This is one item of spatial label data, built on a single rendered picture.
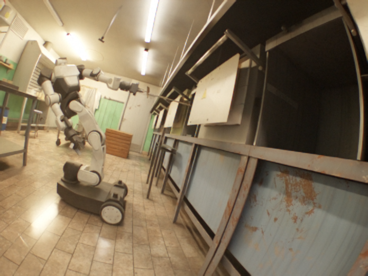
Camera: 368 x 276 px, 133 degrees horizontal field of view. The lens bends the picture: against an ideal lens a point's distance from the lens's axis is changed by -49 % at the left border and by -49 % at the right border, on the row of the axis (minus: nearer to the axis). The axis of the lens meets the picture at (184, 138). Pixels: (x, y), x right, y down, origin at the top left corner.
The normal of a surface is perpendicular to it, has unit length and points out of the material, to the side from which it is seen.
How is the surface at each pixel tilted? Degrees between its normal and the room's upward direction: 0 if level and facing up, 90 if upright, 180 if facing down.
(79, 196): 90
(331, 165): 90
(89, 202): 90
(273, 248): 90
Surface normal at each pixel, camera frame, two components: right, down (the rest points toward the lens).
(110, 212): 0.27, 0.05
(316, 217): -0.93, -0.25
